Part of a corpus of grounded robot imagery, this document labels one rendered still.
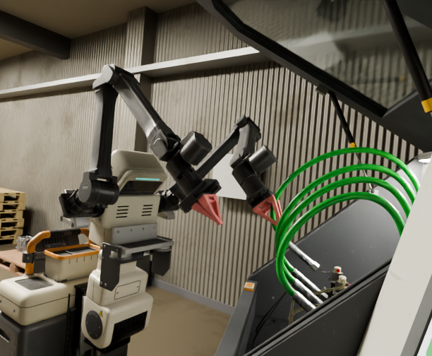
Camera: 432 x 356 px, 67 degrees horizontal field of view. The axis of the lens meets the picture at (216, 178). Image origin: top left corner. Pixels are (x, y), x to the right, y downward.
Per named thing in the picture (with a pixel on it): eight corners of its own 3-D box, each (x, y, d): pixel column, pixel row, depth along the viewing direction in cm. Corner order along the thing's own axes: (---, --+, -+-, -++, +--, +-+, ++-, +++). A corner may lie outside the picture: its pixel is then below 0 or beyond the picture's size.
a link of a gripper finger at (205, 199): (222, 219, 75) (198, 188, 78) (200, 238, 77) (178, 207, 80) (234, 217, 81) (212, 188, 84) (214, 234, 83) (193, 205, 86)
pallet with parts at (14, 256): (94, 271, 401) (95, 247, 401) (31, 285, 341) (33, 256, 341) (48, 253, 463) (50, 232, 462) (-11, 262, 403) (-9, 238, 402)
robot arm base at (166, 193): (170, 194, 155) (152, 194, 145) (181, 185, 151) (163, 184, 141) (178, 210, 152) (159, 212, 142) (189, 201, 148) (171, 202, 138)
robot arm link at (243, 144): (253, 140, 139) (235, 121, 136) (263, 131, 136) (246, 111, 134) (247, 188, 101) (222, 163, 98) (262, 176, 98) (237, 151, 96)
